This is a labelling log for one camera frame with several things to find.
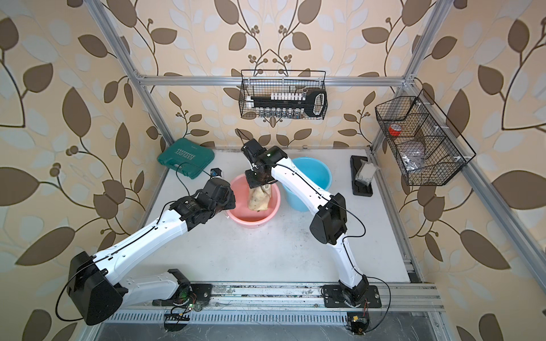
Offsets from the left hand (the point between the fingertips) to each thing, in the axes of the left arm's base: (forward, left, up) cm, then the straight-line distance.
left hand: (228, 193), depth 80 cm
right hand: (+7, -10, -1) cm, 12 cm away
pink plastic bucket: (-3, -4, -13) cm, 14 cm away
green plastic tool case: (+32, +30, -14) cm, 46 cm away
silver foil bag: (+2, -63, +15) cm, 65 cm away
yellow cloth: (0, -12, -3) cm, 12 cm away
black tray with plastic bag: (+14, -58, -16) cm, 62 cm away
